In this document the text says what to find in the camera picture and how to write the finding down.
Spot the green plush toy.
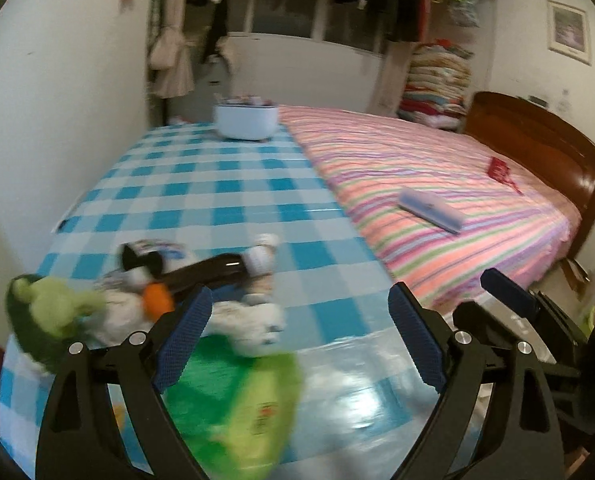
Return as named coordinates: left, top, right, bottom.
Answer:
left=6, top=274, right=106, bottom=374

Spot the green plastic snack bag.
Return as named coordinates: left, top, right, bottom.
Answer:
left=164, top=335, right=303, bottom=479

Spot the pink striped bed sheet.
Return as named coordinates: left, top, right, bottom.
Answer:
left=279, top=105, right=581, bottom=313

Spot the red gift bag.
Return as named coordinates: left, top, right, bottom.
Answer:
left=486, top=157, right=523, bottom=195

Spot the brown wooden headboard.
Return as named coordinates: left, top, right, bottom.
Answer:
left=465, top=91, right=595, bottom=259

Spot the orange fruit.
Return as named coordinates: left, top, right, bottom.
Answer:
left=142, top=283, right=175, bottom=322

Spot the crumpled printed wrapper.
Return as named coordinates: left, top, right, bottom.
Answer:
left=119, top=240, right=199, bottom=278

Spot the dark brown glass bottle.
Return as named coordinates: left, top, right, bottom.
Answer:
left=160, top=254, right=249, bottom=296

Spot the stack of folded quilts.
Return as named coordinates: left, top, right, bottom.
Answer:
left=397, top=40, right=473, bottom=131

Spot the blue checkered tablecloth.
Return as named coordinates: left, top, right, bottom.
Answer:
left=0, top=120, right=479, bottom=480

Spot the white round basin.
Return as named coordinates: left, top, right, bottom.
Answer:
left=214, top=104, right=279, bottom=141

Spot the beige tied curtain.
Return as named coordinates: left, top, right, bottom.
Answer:
left=149, top=0, right=194, bottom=99

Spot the framed wall picture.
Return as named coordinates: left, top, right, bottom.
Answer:
left=547, top=0, right=591, bottom=66

